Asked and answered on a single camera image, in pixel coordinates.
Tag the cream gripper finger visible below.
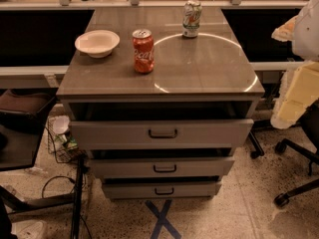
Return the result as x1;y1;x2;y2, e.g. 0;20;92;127
270;62;319;129
271;16;297;42

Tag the green white 7up can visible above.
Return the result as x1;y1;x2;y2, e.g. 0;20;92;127
182;0;202;38

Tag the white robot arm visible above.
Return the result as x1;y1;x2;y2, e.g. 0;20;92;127
270;0;319;129

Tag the red coca-cola can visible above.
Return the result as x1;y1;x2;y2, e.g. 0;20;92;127
133;29;155;74

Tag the black office chair right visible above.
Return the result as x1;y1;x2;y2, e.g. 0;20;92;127
248;98;319;208

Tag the black office chair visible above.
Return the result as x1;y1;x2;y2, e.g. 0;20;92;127
0;88;84;239
248;98;319;208

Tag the grey drawer cabinet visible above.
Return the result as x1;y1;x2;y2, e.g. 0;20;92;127
57;7;264;186

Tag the top grey drawer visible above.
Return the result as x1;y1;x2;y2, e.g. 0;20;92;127
71;119;253;150

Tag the grey drawer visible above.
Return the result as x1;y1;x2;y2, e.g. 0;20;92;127
90;157;234;179
71;119;253;150
102;181;221;200

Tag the middle grey drawer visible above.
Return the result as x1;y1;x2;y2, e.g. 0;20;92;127
90;157;234;179

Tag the bottom grey drawer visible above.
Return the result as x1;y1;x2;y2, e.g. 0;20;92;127
102;181;221;200

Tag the white bowl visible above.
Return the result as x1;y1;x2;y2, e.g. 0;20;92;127
75;30;120;58

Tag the black office chair left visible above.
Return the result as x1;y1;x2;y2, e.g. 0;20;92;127
0;88;84;239

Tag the wire waste basket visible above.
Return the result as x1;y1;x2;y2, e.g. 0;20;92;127
47;116;81;163

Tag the black cable on floor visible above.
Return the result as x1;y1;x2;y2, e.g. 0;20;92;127
41;175;93;239

